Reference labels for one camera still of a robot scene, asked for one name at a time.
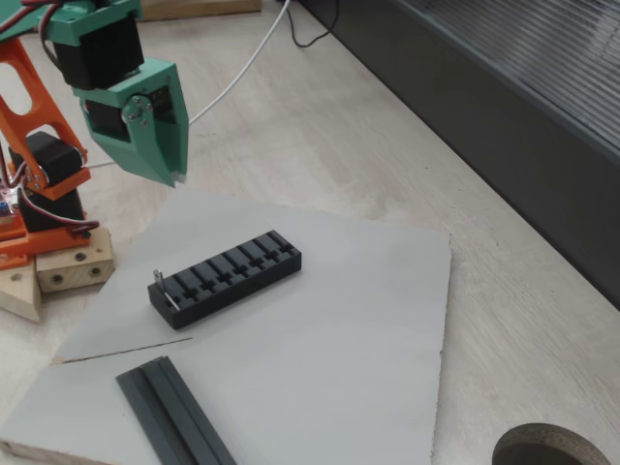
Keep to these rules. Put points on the small metal bracket piece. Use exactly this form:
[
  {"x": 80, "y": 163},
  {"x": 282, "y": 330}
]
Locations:
[{"x": 158, "y": 278}]

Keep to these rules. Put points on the black slotted plastic rack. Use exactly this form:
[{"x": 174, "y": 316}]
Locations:
[{"x": 218, "y": 302}]

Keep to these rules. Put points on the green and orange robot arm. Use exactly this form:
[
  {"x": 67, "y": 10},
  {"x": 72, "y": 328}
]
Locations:
[{"x": 48, "y": 240}]

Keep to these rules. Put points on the light wooden board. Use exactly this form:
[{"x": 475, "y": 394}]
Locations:
[{"x": 203, "y": 9}]

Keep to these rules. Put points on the wooden block with screws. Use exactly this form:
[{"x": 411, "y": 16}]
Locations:
[{"x": 72, "y": 271}]

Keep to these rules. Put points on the red controller circuit board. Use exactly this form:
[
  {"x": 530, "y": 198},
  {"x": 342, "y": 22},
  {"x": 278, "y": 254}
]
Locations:
[{"x": 7, "y": 198}]

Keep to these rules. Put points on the grey painted wooden board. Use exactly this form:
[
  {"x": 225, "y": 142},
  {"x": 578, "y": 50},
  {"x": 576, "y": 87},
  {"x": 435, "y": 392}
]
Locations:
[{"x": 315, "y": 363}]

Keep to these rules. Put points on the black aluminium profile rail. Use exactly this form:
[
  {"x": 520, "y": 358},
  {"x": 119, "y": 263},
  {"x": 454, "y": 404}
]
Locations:
[{"x": 164, "y": 416}]

